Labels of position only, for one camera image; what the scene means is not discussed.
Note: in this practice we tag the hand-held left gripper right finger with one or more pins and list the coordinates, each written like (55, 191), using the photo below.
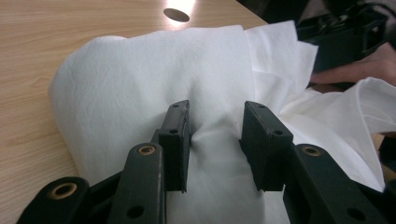
(266, 146)

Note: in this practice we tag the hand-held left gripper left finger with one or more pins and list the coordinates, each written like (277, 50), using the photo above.
(176, 146)

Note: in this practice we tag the white tiered skirt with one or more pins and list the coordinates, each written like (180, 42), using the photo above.
(140, 81)

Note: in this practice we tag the round grey table grommet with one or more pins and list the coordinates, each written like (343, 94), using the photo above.
(176, 15)

